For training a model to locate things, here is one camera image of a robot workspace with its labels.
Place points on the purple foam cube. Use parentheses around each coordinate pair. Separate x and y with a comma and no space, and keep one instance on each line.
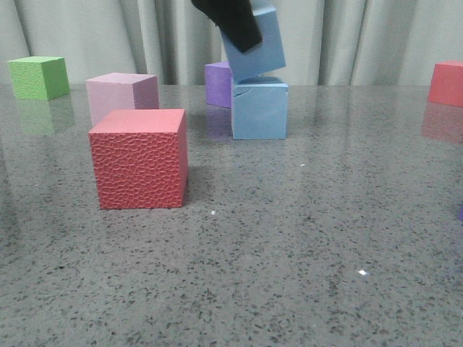
(218,82)

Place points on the grey-green curtain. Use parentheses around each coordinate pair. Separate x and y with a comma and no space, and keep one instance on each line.
(325,42)

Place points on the red cube at right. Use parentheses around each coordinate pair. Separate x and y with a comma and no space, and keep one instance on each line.
(446,83)

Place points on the light blue foam cube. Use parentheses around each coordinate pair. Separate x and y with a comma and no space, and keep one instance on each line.
(266,56)

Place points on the large red textured cube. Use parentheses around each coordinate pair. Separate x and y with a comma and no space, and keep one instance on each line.
(140,158)

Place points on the green foam cube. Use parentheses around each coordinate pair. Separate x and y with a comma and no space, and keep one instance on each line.
(39,77)

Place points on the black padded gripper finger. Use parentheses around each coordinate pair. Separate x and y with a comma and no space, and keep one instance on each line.
(235,19)

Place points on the pink foam cube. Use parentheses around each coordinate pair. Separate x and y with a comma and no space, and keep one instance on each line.
(121,91)

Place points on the light blue cracked cube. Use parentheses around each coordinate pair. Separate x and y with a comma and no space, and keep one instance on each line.
(259,108)

